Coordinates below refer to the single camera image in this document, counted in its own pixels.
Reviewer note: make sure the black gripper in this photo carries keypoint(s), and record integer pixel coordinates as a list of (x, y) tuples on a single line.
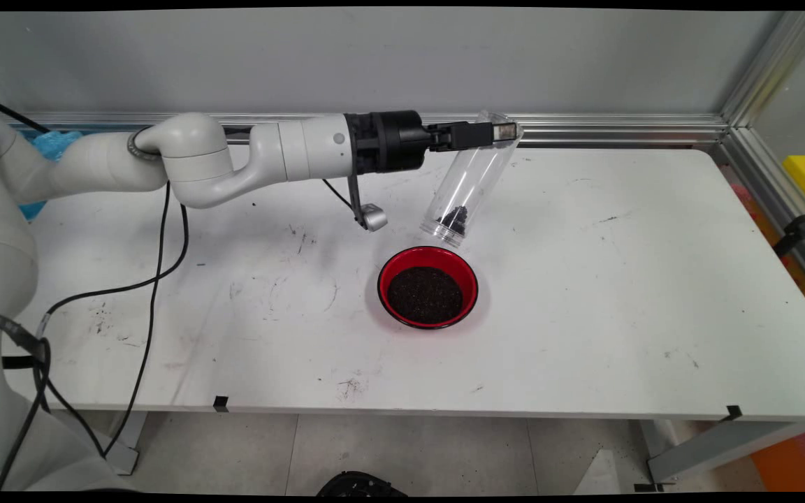
[(395, 140)]

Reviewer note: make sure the clear plastic jar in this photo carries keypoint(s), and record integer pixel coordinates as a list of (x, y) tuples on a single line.
[(472, 181)]

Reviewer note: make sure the black seeds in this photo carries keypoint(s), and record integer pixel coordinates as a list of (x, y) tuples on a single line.
[(425, 295), (455, 219)]

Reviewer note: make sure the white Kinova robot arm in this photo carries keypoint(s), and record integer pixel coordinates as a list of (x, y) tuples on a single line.
[(200, 161)]

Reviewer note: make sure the red bowl with black rim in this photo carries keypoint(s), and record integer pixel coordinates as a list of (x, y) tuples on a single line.
[(402, 262)]

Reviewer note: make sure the black seeds in bowl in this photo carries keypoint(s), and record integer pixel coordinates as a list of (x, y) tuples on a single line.
[(425, 295)]

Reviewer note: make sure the black object on floor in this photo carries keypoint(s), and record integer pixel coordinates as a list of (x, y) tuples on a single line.
[(360, 485)]

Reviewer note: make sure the black tape marker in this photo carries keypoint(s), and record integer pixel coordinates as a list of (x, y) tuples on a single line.
[(221, 404), (733, 413)]

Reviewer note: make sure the grey metal table leg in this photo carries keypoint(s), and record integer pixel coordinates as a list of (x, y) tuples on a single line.
[(717, 447), (133, 436)]

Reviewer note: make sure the blue printed packaging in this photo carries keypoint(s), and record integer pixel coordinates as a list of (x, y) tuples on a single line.
[(53, 143)]

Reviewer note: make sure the orange object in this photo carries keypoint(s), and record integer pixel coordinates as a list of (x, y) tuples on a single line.
[(794, 461)]

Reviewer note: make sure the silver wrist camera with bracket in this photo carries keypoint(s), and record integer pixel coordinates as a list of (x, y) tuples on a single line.
[(374, 219)]

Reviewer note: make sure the long aluminium frame rail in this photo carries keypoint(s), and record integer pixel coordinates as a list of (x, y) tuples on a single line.
[(619, 129)]

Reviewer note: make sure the short aluminium frame rail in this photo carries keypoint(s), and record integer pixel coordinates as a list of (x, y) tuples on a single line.
[(759, 175)]

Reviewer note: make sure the aluminium frame post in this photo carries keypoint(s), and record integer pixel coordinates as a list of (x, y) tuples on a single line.
[(773, 63)]

